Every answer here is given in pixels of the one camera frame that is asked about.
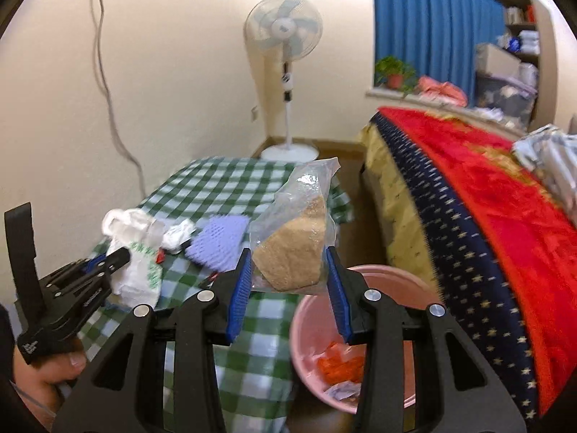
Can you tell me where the person's left hand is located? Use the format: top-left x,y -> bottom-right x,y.
11,338 -> 88,416

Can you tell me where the grey wall cable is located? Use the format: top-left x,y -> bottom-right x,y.
92,0 -> 147,194

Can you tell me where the clear plastic storage bin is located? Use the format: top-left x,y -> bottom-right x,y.
473,72 -> 539,129

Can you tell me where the clear bag of brown sugar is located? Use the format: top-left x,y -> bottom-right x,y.
249,157 -> 341,296

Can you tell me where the grey bed base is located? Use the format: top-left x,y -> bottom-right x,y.
360,160 -> 395,264

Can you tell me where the white window sill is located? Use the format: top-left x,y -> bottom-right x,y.
365,87 -> 528,136

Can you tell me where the pink plastic basin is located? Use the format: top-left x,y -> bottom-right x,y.
288,265 -> 445,416

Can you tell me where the lavender foam fruit net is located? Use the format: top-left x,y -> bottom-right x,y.
186,215 -> 250,271

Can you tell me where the white green-printed plastic bag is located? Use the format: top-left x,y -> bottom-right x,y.
101,209 -> 165,310

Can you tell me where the navy star-print blanket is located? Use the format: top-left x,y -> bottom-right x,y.
370,113 -> 539,422

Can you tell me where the green checked tablecloth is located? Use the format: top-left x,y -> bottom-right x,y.
67,156 -> 357,433

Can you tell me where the white standing fan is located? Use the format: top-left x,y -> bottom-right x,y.
243,0 -> 324,162

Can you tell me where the pink cloth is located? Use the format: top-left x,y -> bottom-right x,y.
417,76 -> 468,106

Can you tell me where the red blanket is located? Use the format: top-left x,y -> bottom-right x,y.
379,106 -> 577,418

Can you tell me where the wall bookshelf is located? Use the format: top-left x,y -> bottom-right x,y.
500,0 -> 542,59

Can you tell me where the orange snack wrapper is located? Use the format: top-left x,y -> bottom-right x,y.
318,342 -> 366,384

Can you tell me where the blue curtain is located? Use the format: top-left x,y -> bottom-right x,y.
370,0 -> 506,109

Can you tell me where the white crumpled wrapper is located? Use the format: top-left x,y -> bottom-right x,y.
327,381 -> 361,402

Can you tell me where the striped grey cloth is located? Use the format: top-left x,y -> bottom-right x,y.
511,124 -> 577,226

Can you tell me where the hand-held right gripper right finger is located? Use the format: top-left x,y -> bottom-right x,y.
325,246 -> 528,433

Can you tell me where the yellow printed bed sheet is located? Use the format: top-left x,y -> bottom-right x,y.
358,124 -> 440,276

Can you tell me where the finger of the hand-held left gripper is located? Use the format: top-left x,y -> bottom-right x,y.
67,247 -> 131,290
81,253 -> 109,274

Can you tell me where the potted green plant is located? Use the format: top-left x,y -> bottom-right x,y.
374,55 -> 419,95

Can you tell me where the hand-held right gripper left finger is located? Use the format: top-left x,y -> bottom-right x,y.
52,248 -> 253,433

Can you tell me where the grey cardboard box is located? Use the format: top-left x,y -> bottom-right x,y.
475,43 -> 523,77

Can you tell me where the person's left forearm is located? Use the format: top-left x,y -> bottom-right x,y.
0,304 -> 57,433

